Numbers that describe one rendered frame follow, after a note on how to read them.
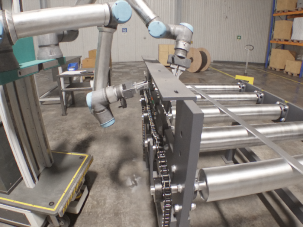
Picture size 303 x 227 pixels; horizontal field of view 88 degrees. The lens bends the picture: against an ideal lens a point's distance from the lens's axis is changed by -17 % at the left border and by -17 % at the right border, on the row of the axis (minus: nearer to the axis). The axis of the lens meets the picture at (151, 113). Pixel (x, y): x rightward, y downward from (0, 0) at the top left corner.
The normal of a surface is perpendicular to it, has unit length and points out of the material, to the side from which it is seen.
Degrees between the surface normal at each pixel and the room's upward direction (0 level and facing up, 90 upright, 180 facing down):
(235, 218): 0
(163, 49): 90
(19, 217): 90
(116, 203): 0
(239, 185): 65
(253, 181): 54
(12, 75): 90
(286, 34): 90
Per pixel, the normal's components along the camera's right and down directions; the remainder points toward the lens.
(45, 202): 0.00, -0.92
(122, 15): 0.66, 0.28
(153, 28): -0.28, 0.43
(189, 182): 0.10, 0.38
